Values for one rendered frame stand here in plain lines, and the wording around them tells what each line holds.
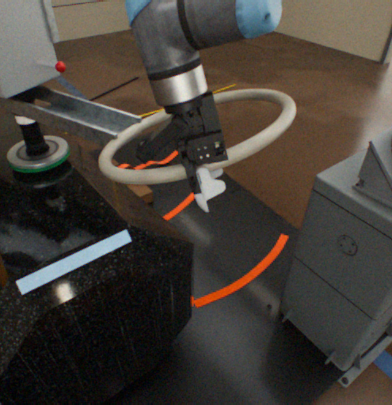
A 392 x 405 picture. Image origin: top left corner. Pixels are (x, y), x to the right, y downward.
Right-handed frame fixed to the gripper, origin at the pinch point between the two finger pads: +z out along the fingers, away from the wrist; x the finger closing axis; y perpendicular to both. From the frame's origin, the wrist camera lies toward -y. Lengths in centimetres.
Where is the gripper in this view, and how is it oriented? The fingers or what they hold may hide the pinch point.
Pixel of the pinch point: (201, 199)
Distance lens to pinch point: 68.1
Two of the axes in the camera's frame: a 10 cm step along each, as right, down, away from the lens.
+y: 9.6, -2.3, -1.4
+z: 2.7, 8.2, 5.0
